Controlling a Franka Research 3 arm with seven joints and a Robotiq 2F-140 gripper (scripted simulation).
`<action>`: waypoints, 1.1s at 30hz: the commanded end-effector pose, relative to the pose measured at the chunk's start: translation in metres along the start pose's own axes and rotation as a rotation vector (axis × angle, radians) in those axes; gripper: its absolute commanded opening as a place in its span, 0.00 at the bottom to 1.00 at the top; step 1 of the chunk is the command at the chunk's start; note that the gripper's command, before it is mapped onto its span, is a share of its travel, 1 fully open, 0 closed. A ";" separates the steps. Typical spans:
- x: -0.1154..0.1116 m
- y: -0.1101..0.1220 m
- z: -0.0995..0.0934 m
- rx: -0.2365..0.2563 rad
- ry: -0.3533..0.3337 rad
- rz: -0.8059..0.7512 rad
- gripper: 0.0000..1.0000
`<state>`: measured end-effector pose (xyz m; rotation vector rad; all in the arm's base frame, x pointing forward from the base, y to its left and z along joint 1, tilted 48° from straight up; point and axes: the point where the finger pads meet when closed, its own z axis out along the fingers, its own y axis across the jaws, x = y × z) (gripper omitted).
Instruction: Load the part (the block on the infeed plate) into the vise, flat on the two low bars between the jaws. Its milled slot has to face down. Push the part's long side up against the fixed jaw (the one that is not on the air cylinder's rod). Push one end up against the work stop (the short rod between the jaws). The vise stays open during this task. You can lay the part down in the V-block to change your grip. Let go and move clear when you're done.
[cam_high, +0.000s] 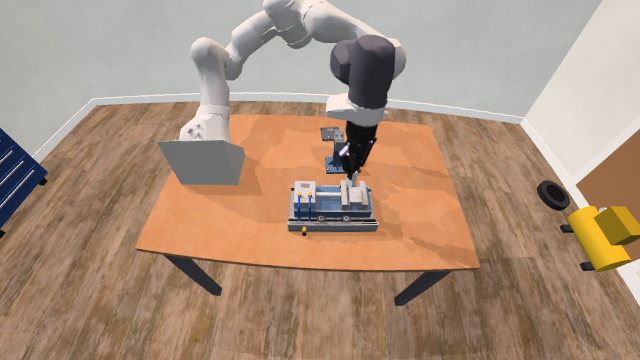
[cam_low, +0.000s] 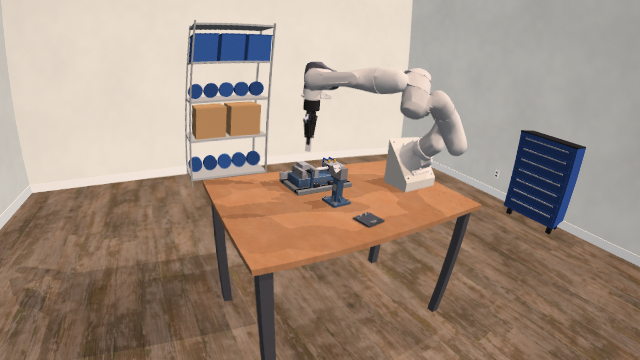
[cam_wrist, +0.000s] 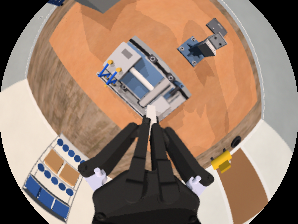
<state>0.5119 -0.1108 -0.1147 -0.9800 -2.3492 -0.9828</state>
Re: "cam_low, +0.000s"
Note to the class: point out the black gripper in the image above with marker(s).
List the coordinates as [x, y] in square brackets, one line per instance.
[309, 124]

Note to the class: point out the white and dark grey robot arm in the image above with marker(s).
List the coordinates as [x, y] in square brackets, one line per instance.
[416, 103]

